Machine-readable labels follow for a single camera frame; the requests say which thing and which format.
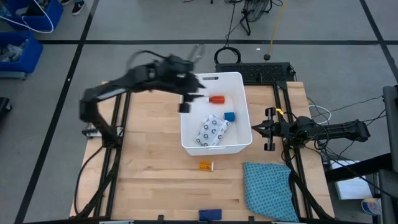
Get teal patterned cloth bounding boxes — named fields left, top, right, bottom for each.
left=243, top=161, right=300, bottom=223

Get amber pill bottle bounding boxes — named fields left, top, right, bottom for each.
left=198, top=161, right=215, bottom=172

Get black aluminium table frame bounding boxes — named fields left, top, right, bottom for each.
left=74, top=79, right=335, bottom=224

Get white box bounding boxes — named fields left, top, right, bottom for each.
left=329, top=160, right=379, bottom=200

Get yellow cable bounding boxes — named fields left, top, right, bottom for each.
left=263, top=0, right=289, bottom=62

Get white plastic bin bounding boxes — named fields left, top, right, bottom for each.
left=179, top=72, right=254, bottom=156

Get long black cable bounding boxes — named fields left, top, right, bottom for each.
left=225, top=0, right=238, bottom=48

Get black beam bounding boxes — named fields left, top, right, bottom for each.
left=325, top=153, right=393, bottom=184

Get white cable loop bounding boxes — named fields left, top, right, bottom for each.
left=0, top=0, right=55, bottom=34

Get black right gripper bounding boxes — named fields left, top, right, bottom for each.
left=251, top=107, right=296, bottom=152

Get white printed can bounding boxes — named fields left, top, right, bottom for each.
left=361, top=198, right=382, bottom=217

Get white patterned pouch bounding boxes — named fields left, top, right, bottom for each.
left=195, top=114, right=233, bottom=147

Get grey post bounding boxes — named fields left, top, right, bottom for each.
left=382, top=85, right=398, bottom=224

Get red medicine bottle white cap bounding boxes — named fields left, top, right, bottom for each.
left=203, top=95, right=226, bottom=105

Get black floor object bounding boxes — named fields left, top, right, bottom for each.
left=0, top=96, right=12, bottom=118

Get black coiled cable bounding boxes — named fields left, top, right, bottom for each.
left=214, top=46, right=243, bottom=65

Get dark blue block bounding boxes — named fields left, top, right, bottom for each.
left=198, top=208, right=223, bottom=222

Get blue storage bin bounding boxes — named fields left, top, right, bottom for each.
left=2, top=0, right=64, bottom=34
left=0, top=32, right=44, bottom=80

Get clear plastic bags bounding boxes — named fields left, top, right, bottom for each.
left=0, top=42, right=27, bottom=62

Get black floor stand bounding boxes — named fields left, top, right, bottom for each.
left=223, top=0, right=284, bottom=37

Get person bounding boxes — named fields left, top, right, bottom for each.
left=60, top=0, right=86, bottom=16

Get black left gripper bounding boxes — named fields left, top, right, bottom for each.
left=158, top=45, right=206, bottom=113

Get black perforated box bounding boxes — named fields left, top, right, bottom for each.
left=215, top=62, right=296, bottom=84

